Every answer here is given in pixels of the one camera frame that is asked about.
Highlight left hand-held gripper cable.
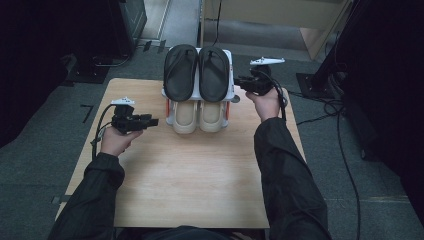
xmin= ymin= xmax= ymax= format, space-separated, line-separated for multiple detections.
xmin=90 ymin=103 xmax=116 ymax=161

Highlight dark cabinet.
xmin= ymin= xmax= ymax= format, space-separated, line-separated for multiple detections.
xmin=108 ymin=0 xmax=148 ymax=58

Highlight black stand with base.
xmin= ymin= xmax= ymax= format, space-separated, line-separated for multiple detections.
xmin=295 ymin=0 xmax=364 ymax=100

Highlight person's torso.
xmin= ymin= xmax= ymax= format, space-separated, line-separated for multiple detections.
xmin=114 ymin=224 xmax=268 ymax=240

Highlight person's left hand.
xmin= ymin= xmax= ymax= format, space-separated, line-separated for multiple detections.
xmin=99 ymin=126 xmax=144 ymax=158

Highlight right hand-held gripper cable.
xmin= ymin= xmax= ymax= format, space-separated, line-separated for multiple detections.
xmin=263 ymin=68 xmax=290 ymax=122

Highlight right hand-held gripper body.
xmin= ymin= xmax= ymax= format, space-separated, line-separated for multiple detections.
xmin=248 ymin=56 xmax=286 ymax=97

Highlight person's right hand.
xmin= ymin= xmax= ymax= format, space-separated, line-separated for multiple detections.
xmin=245 ymin=86 xmax=290 ymax=123

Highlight hand-held gripper cable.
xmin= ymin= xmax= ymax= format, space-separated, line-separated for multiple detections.
xmin=263 ymin=68 xmax=290 ymax=122
xmin=90 ymin=103 xmax=116 ymax=161

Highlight white shoe rack orange supports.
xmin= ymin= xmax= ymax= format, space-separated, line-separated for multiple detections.
xmin=161 ymin=46 xmax=236 ymax=129

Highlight black floor cable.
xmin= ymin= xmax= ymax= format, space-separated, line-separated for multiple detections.
xmin=287 ymin=89 xmax=364 ymax=240

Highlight dark stand base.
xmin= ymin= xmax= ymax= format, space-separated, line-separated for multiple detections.
xmin=61 ymin=53 xmax=113 ymax=85

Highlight light wooden cabinet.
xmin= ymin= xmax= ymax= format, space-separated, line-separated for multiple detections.
xmin=199 ymin=0 xmax=355 ymax=62

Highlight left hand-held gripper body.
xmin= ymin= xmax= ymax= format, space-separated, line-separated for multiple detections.
xmin=110 ymin=96 xmax=148 ymax=136

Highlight black hanging cable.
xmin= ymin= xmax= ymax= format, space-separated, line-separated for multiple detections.
xmin=209 ymin=0 xmax=224 ymax=48

